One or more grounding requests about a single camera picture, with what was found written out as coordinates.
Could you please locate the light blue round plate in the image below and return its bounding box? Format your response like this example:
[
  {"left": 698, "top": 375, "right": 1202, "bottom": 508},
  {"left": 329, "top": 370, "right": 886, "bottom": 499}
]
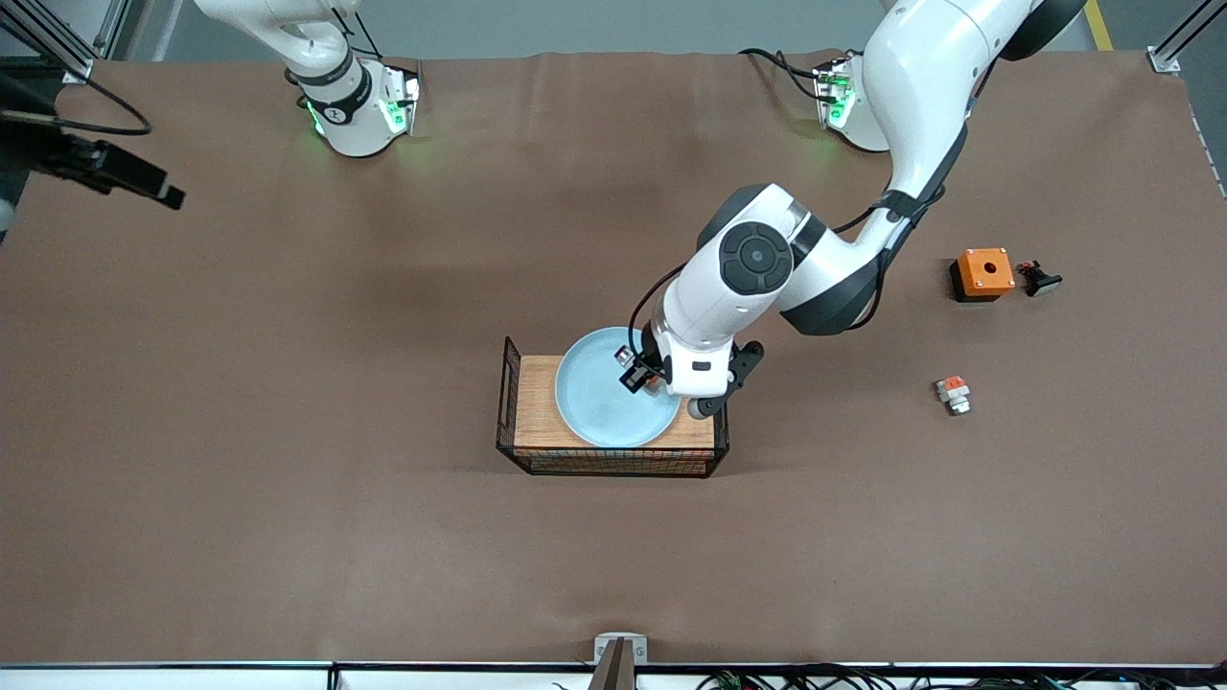
[{"left": 554, "top": 326, "right": 683, "bottom": 449}]

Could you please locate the orange button box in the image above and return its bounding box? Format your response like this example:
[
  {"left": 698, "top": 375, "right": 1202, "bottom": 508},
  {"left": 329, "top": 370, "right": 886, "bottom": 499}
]
[{"left": 949, "top": 247, "right": 1017, "bottom": 304}]

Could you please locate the black mushroom push button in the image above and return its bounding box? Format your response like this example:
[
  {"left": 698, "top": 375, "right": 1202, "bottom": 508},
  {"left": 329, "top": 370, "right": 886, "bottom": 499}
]
[{"left": 1016, "top": 259, "right": 1065, "bottom": 298}]

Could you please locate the wooden board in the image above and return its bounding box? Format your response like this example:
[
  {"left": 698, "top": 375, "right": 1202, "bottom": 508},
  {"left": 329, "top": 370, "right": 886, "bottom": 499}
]
[{"left": 515, "top": 356, "right": 717, "bottom": 451}]

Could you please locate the brown table cover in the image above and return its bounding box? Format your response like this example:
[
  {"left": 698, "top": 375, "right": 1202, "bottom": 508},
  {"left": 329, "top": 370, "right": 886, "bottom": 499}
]
[{"left": 0, "top": 50, "right": 1227, "bottom": 667}]

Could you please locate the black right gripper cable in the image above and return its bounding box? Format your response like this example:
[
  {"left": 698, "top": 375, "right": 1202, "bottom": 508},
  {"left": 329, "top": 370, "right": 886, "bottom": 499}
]
[{"left": 0, "top": 72, "right": 154, "bottom": 137}]

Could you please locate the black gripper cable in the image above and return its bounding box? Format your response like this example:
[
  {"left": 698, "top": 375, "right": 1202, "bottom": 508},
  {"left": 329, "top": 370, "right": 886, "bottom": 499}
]
[
  {"left": 0, "top": 72, "right": 154, "bottom": 137},
  {"left": 628, "top": 188, "right": 948, "bottom": 363}
]

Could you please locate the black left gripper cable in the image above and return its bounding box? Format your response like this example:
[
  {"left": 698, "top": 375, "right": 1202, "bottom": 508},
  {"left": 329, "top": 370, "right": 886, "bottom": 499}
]
[{"left": 628, "top": 188, "right": 948, "bottom": 363}]

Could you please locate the aluminium frame post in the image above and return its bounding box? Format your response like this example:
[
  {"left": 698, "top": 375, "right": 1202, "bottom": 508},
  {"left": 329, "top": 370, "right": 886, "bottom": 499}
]
[
  {"left": 1148, "top": 0, "right": 1227, "bottom": 76},
  {"left": 0, "top": 0, "right": 97, "bottom": 85}
]

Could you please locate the black wire basket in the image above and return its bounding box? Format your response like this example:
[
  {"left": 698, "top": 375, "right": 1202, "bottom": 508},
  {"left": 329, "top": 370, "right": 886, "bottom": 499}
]
[{"left": 496, "top": 335, "right": 731, "bottom": 479}]

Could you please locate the black right base cable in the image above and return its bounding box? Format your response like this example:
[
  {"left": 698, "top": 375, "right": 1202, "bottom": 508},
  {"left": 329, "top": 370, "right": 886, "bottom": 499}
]
[{"left": 331, "top": 0, "right": 384, "bottom": 60}]

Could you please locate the black base cable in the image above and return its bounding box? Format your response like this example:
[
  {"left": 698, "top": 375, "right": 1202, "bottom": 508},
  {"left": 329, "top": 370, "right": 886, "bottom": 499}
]
[
  {"left": 331, "top": 0, "right": 384, "bottom": 60},
  {"left": 738, "top": 46, "right": 830, "bottom": 102}
]

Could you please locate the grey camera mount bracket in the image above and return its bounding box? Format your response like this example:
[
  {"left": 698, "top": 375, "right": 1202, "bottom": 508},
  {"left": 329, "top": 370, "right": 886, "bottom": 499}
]
[{"left": 590, "top": 632, "right": 649, "bottom": 690}]

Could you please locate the black left base cable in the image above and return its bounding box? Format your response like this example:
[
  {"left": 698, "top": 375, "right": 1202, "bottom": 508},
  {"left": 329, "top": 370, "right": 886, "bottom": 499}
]
[{"left": 738, "top": 46, "right": 830, "bottom": 102}]

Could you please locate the black cable bundle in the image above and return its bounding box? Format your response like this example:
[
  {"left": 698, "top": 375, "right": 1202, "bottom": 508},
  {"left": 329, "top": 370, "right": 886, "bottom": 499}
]
[{"left": 695, "top": 664, "right": 1227, "bottom": 690}]

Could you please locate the white table edge rail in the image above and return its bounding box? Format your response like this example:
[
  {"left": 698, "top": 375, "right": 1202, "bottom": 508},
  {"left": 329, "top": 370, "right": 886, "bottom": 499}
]
[{"left": 0, "top": 661, "right": 1227, "bottom": 690}]

